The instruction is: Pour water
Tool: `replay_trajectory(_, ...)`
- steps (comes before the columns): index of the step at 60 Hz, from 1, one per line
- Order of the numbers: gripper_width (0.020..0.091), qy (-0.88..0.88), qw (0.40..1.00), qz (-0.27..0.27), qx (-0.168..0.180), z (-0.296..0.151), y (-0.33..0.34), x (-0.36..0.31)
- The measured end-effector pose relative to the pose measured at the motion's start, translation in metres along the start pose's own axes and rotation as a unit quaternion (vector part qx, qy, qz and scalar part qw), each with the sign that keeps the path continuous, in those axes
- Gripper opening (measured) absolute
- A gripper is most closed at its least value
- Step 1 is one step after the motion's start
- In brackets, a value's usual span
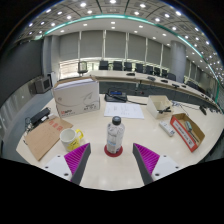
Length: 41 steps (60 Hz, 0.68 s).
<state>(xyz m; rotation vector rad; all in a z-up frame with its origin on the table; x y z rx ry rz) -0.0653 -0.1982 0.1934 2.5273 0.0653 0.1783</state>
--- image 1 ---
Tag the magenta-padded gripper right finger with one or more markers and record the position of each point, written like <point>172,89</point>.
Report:
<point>146,159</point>

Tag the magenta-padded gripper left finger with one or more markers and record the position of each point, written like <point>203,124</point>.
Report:
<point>78,158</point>

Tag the clear plastic water bottle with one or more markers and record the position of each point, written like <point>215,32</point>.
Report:
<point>115,136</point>

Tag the flat round red coaster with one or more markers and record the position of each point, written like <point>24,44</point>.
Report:
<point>113,155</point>

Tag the white remote control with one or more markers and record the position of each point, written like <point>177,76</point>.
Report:
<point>166,128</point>

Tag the brown paper envelope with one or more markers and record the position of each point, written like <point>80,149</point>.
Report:
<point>43,138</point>

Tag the open cardboard box red side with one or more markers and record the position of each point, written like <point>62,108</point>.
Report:
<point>181,131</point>

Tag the small open white box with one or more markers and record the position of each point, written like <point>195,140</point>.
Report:
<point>154,107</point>

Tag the small green grey device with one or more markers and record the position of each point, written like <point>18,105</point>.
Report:
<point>188,126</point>

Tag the white printed paper sheet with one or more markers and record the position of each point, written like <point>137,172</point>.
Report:
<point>124,110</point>

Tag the black power adapter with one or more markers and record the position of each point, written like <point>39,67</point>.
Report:
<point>40,115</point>

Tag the white copy paper carton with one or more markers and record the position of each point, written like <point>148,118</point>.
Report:
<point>76,98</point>

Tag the black desk phone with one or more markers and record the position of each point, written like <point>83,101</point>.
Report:
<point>115,96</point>

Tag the grey box monitor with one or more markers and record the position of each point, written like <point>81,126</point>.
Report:
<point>43,85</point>

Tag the long curved conference desk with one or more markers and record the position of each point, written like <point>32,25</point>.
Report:
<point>113,75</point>

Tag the row of black office chairs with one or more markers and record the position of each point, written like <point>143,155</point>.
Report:
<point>117,65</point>

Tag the round ceiling lights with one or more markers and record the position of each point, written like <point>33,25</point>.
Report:
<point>112,1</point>

